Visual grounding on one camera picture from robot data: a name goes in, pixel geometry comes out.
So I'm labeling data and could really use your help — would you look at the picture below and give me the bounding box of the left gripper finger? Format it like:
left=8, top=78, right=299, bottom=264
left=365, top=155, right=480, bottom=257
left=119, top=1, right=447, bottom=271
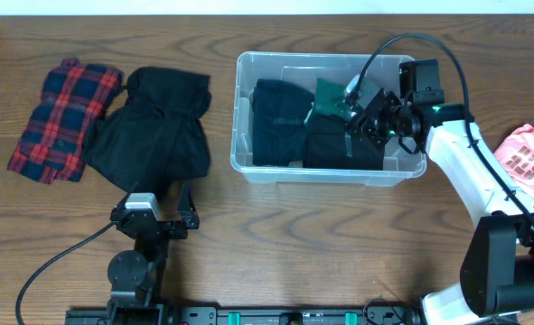
left=120, top=181, right=138, bottom=206
left=177, top=181, right=197, bottom=220

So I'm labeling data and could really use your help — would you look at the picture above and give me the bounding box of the black garment with tape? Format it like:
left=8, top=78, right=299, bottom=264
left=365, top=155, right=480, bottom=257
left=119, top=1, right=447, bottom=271
left=303, top=114, right=384, bottom=171

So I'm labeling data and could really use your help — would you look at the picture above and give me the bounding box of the dark green shirt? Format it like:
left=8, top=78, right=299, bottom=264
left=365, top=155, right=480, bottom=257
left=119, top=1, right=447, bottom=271
left=314, top=79, right=353, bottom=122

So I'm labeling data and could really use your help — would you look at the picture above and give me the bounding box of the dark navy garment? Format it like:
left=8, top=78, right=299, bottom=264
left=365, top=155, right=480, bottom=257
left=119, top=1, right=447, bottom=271
left=252, top=79, right=314, bottom=167

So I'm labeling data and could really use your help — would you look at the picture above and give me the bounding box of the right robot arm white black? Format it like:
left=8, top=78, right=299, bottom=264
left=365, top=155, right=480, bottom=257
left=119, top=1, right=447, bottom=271
left=343, top=60, right=534, bottom=324

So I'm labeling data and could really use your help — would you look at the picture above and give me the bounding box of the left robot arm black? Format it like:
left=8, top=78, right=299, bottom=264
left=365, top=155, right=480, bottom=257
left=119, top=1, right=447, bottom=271
left=102, top=181, right=200, bottom=325

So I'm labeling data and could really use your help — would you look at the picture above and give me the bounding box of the large black folded garment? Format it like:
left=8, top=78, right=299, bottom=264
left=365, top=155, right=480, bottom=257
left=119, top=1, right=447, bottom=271
left=82, top=67, right=211, bottom=198

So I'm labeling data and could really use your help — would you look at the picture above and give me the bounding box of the clear plastic storage bin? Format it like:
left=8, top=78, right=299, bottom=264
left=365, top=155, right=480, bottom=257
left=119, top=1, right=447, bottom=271
left=230, top=51, right=427, bottom=187

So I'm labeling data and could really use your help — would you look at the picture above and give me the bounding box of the red plaid folded shirt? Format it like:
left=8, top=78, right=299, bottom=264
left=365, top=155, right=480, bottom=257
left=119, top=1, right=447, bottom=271
left=6, top=58, right=123, bottom=184

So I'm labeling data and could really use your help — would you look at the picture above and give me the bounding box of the pink folded shirt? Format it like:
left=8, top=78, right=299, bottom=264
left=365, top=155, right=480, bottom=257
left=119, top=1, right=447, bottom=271
left=494, top=124, right=534, bottom=199

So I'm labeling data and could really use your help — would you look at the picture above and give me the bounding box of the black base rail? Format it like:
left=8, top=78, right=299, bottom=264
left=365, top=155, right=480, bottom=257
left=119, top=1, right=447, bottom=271
left=64, top=305, right=519, bottom=325

